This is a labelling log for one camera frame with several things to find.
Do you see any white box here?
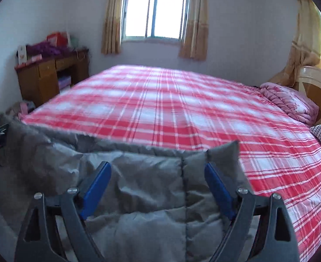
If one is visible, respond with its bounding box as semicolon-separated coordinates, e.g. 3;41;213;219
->
17;45;28;64

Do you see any red plaid bed sheet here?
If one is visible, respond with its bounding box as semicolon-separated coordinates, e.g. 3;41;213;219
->
18;64;321;260

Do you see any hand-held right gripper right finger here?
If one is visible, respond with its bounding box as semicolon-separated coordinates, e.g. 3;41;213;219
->
204;162;300;262

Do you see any wide beige curtain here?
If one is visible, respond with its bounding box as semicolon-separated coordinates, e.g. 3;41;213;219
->
178;0;209;60

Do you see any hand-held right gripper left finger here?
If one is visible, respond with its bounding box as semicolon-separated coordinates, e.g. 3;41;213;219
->
14;161;112;262

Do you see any pile of clothes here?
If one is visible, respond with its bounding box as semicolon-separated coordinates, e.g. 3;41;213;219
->
0;101;37;121

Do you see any tied yellow curtain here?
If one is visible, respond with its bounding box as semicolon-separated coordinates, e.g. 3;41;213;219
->
268;0;321;88

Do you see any wooden headboard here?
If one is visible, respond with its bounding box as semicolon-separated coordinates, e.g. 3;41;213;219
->
268;65;321;126

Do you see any grey puffer jacket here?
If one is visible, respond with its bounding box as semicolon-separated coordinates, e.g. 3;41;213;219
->
0;113;255;262

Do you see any pink quilt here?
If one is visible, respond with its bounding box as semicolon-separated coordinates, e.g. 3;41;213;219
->
260;82;320;126

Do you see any wooden desk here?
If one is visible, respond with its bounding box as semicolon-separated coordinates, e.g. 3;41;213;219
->
14;48;90;107

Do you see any narrow beige curtain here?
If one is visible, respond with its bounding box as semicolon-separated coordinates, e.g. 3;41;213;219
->
101;0;127;55

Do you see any sliding glass window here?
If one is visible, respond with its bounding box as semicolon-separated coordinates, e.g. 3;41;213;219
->
121;0;191;41

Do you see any purple jacket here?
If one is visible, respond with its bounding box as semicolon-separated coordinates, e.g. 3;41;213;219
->
26;40;72;56

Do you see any red gift box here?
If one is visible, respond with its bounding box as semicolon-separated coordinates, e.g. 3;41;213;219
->
46;31;69;47

